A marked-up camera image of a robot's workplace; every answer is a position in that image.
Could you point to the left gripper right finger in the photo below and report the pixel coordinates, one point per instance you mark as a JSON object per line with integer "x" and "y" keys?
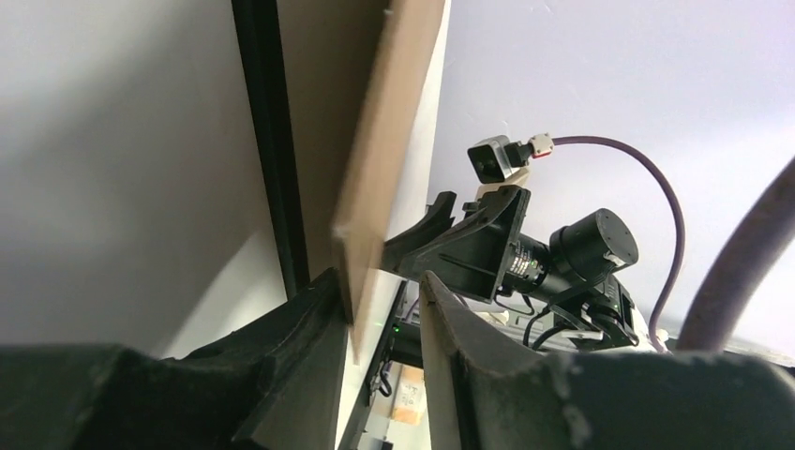
{"x": 485, "y": 391}

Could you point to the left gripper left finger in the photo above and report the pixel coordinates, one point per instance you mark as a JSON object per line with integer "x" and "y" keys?
{"x": 272, "y": 384}

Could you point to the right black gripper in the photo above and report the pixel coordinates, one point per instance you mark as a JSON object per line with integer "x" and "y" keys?
{"x": 470, "y": 257}

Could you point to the brown cardboard backing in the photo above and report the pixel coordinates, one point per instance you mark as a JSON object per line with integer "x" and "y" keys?
{"x": 355, "y": 75}

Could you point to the black picture frame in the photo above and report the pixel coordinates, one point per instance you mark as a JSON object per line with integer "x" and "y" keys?
{"x": 260, "y": 45}

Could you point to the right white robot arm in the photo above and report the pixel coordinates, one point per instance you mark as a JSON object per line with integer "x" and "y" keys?
{"x": 574, "y": 275}

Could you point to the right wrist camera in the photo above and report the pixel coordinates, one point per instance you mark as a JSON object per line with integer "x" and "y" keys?
{"x": 497, "y": 158}

